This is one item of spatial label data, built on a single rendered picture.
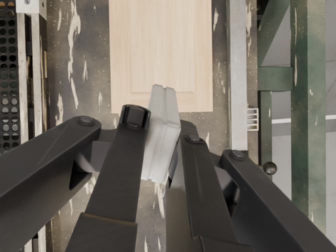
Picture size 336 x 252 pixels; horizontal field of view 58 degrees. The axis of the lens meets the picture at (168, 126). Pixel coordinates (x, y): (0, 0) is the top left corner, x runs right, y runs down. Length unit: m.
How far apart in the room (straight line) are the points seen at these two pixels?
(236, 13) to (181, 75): 0.25
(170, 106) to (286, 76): 0.96
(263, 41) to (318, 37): 0.38
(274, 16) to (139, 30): 0.59
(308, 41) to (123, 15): 0.57
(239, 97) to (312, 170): 0.32
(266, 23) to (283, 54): 1.41
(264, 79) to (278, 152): 2.80
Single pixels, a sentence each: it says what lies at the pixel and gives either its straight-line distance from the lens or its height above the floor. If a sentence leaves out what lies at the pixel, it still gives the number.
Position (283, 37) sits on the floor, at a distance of 2.60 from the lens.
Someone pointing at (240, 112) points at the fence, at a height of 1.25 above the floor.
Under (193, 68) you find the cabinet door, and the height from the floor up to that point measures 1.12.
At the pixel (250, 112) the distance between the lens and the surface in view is 1.01.
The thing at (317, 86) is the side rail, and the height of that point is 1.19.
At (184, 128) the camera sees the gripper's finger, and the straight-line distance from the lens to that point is 0.15.
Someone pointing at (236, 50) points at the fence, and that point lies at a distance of 0.97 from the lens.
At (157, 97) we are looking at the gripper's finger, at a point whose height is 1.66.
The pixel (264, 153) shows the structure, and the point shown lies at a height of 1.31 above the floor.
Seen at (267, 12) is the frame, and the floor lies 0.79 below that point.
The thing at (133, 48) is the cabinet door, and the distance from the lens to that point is 0.95.
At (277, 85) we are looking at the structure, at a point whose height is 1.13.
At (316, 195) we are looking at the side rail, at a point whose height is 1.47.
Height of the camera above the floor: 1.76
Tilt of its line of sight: 32 degrees down
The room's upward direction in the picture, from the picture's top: 175 degrees clockwise
